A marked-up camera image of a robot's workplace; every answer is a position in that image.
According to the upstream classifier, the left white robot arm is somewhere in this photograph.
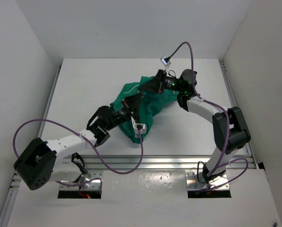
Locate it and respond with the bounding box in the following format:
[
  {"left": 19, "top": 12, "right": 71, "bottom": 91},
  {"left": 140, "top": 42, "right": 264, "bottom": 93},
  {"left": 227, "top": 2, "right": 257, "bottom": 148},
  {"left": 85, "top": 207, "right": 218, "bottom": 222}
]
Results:
[{"left": 14, "top": 93, "right": 146, "bottom": 190}]

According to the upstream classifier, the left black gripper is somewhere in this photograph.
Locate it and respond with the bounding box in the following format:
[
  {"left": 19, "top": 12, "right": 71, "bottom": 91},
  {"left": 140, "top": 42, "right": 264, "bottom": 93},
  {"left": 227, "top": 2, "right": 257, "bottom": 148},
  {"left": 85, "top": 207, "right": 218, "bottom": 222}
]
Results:
[{"left": 105, "top": 91, "right": 142, "bottom": 131}]

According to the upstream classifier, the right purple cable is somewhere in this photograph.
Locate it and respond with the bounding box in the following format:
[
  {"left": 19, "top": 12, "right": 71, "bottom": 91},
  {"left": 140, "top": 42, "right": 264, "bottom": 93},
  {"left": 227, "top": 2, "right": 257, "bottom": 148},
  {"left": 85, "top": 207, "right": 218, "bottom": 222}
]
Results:
[{"left": 168, "top": 41, "right": 248, "bottom": 191}]

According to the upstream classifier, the purple cable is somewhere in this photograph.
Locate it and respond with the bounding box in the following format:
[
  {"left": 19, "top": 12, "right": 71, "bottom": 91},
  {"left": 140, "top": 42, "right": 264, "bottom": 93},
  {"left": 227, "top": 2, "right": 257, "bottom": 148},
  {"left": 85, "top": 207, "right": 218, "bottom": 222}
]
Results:
[
  {"left": 12, "top": 118, "right": 145, "bottom": 187},
  {"left": 168, "top": 41, "right": 248, "bottom": 191}
]

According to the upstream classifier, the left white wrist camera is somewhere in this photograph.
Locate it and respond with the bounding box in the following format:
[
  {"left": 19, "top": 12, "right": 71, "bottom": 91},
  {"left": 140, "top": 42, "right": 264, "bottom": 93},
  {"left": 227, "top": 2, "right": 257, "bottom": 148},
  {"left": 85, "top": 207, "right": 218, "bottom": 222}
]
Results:
[{"left": 131, "top": 118, "right": 147, "bottom": 134}]

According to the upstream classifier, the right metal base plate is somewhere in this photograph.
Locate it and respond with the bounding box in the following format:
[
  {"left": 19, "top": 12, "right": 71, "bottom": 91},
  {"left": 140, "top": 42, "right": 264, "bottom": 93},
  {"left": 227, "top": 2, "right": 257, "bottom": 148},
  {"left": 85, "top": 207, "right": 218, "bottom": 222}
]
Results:
[{"left": 185, "top": 170, "right": 230, "bottom": 192}]

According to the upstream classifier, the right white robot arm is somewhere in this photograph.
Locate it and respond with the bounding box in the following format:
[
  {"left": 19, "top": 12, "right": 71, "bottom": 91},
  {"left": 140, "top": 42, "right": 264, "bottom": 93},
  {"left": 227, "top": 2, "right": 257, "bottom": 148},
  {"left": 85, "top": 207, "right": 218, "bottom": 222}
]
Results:
[{"left": 139, "top": 69, "right": 251, "bottom": 183}]

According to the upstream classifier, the aluminium rail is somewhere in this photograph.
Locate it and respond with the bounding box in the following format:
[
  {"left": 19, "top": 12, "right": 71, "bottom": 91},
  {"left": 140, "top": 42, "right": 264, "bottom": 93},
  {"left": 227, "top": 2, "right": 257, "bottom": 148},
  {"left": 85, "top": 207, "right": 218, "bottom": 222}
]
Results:
[
  {"left": 53, "top": 154, "right": 259, "bottom": 171},
  {"left": 219, "top": 62, "right": 242, "bottom": 109},
  {"left": 0, "top": 63, "right": 62, "bottom": 227}
]

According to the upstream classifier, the aluminium left side rail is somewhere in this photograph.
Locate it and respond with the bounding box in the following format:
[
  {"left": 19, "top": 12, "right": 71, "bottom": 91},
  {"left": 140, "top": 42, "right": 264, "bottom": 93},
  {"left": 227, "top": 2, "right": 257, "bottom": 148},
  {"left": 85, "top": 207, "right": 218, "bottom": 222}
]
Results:
[{"left": 0, "top": 63, "right": 62, "bottom": 227}]

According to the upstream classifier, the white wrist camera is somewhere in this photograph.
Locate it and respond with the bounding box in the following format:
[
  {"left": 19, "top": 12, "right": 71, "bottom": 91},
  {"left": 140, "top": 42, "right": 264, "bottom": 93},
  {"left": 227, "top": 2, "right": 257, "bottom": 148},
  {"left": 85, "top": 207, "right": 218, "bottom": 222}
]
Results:
[
  {"left": 131, "top": 118, "right": 147, "bottom": 134},
  {"left": 160, "top": 56, "right": 171, "bottom": 71}
]

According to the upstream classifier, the aluminium right side rail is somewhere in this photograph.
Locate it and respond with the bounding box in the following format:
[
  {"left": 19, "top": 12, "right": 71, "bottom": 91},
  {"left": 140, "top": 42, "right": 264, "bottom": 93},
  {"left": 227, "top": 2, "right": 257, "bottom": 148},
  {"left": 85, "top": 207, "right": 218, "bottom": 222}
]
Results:
[{"left": 219, "top": 62, "right": 242, "bottom": 109}]

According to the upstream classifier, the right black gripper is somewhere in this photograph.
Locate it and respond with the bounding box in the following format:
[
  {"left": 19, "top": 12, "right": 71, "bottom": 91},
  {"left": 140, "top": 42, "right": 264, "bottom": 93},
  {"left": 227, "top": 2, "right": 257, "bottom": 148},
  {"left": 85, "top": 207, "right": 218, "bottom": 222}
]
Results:
[{"left": 139, "top": 70, "right": 184, "bottom": 94}]

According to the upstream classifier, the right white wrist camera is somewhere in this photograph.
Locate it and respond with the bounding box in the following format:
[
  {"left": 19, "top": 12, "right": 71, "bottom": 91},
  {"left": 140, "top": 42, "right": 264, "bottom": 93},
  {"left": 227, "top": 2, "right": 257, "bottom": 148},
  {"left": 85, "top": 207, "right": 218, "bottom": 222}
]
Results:
[{"left": 160, "top": 56, "right": 171, "bottom": 71}]

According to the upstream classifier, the green jacket with orange G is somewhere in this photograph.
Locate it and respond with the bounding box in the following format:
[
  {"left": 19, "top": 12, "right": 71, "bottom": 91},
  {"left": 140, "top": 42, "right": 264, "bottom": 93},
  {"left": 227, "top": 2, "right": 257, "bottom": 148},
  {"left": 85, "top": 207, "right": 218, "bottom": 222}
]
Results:
[{"left": 110, "top": 77, "right": 178, "bottom": 144}]

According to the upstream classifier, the aluminium front rail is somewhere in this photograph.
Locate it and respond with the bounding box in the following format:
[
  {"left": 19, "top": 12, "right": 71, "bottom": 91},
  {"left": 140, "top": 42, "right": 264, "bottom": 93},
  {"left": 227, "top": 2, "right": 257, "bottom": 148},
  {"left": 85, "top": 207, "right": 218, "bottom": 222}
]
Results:
[{"left": 53, "top": 154, "right": 259, "bottom": 171}]

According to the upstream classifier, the metal base plate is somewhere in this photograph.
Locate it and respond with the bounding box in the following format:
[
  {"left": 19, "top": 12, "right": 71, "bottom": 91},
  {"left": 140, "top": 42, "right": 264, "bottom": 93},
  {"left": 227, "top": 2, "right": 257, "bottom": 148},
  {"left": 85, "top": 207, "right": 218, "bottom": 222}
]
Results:
[
  {"left": 58, "top": 172, "right": 103, "bottom": 191},
  {"left": 185, "top": 170, "right": 230, "bottom": 192}
]

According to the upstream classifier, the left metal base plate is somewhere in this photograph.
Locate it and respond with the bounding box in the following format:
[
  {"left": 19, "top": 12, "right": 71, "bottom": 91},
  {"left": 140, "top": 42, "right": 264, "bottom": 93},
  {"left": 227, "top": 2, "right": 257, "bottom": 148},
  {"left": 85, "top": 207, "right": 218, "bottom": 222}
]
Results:
[{"left": 58, "top": 172, "right": 103, "bottom": 191}]

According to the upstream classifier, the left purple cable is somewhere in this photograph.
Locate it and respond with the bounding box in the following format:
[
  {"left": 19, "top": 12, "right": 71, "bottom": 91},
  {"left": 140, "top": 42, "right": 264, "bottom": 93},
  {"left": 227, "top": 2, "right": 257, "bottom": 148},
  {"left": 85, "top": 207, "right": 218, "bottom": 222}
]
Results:
[{"left": 12, "top": 118, "right": 145, "bottom": 187}]

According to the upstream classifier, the black base cable right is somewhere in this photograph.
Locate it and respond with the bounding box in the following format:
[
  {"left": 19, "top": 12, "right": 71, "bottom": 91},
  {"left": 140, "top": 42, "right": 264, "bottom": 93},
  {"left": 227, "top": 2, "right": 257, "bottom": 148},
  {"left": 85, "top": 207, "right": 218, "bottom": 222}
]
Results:
[{"left": 196, "top": 159, "right": 212, "bottom": 184}]

